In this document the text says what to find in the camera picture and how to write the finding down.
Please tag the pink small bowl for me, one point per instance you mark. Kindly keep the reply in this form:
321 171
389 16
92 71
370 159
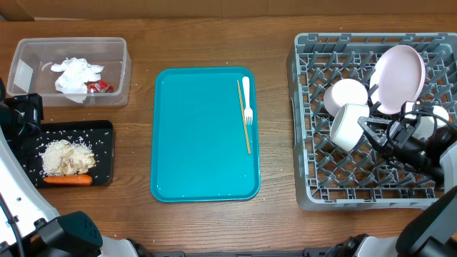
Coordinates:
344 91

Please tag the black waste tray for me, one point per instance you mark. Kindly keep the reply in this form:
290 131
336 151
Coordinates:
99 136

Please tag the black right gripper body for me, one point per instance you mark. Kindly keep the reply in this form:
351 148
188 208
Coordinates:
402 138

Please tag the clear plastic bin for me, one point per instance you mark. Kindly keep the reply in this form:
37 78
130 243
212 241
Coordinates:
31 72

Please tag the grey dishwasher rack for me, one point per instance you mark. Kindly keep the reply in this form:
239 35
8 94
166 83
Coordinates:
327 177

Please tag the wooden chopstick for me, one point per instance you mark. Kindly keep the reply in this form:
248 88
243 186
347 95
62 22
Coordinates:
244 119

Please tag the teal serving tray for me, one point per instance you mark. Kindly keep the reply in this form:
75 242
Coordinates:
201 149

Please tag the pink round plate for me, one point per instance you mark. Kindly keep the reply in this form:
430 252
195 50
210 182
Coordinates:
399 76

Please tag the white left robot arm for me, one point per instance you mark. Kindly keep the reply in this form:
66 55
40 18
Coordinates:
30 226

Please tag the red snack wrapper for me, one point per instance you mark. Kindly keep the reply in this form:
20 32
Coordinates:
99 87

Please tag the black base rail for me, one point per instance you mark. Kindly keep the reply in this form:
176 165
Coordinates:
307 252

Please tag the white plastic fork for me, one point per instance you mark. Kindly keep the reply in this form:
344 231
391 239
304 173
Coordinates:
248 112

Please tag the orange carrot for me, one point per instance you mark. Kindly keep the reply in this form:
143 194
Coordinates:
78 180

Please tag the rice and peanut pile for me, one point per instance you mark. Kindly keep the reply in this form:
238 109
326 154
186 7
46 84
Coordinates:
64 158

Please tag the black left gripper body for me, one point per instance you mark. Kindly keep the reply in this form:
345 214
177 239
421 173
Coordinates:
21 118

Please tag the white paper cup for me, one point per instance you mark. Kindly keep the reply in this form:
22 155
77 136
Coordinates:
427 124

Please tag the white napkin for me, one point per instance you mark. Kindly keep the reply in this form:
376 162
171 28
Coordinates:
75 74

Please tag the white bowl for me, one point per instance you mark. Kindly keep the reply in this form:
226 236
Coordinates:
345 131

